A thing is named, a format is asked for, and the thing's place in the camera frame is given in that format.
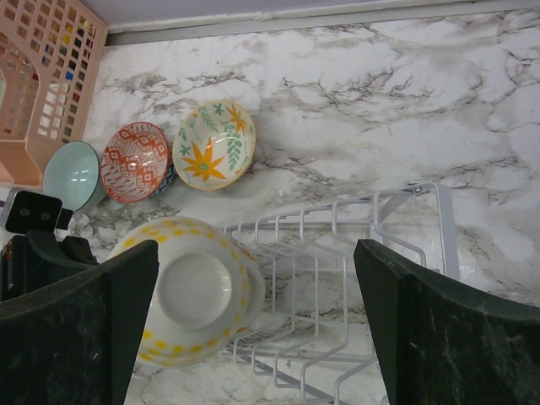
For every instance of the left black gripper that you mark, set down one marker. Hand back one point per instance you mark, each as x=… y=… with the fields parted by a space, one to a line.
x=38 y=259

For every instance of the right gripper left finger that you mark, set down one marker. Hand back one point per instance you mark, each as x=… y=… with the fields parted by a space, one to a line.
x=76 y=341

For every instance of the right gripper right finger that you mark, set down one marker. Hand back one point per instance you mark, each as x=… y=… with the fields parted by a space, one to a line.
x=440 y=341

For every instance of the yellow dotted sun bowl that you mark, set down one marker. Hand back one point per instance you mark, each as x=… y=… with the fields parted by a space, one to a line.
x=201 y=292

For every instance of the yellow flower bowl back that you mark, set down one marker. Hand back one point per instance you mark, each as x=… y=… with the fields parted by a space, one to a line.
x=215 y=145

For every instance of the yellow flower bowl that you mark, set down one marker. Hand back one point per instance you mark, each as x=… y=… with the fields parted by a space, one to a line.
x=215 y=145
x=256 y=290

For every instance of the yellow flower bowl front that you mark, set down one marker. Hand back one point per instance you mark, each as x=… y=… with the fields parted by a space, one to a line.
x=256 y=290

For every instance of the light teal bowl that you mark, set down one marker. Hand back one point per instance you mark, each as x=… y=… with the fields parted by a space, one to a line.
x=73 y=176

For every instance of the red patterned bowl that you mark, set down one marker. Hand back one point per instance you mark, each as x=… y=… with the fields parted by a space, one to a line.
x=135 y=162

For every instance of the orange plastic file organizer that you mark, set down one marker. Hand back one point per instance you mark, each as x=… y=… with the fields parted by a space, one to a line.
x=50 y=54

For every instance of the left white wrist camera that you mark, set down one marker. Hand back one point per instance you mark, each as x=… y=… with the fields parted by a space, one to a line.
x=24 y=211

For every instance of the white wire dish rack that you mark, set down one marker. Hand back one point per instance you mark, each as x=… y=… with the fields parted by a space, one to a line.
x=312 y=342

